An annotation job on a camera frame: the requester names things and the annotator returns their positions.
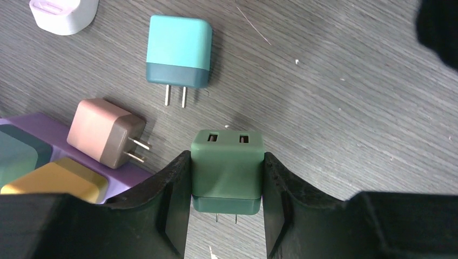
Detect brown plug adapter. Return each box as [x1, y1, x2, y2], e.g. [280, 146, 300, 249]
[67, 98, 151, 169]

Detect teal adapter on purple strip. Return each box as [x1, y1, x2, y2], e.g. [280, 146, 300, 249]
[1, 124, 52, 187]

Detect teal adapter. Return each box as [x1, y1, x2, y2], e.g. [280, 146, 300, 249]
[1, 124, 52, 187]
[146, 15, 213, 107]

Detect black t-shirt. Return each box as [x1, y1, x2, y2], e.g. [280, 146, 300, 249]
[415, 0, 457, 71]

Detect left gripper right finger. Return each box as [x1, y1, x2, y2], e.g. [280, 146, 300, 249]
[262, 152, 457, 258]

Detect green adapter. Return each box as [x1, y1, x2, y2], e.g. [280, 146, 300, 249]
[190, 129, 265, 216]

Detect white clothes rack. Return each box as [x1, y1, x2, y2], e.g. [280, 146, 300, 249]
[29, 0, 99, 36]

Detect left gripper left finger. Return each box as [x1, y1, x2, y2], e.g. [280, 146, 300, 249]
[1, 151, 191, 258]

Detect purple power strip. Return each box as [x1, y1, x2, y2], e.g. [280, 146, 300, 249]
[0, 112, 154, 205]

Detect yellow adapter on purple strip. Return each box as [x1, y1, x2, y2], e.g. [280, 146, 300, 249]
[1, 158, 109, 203]

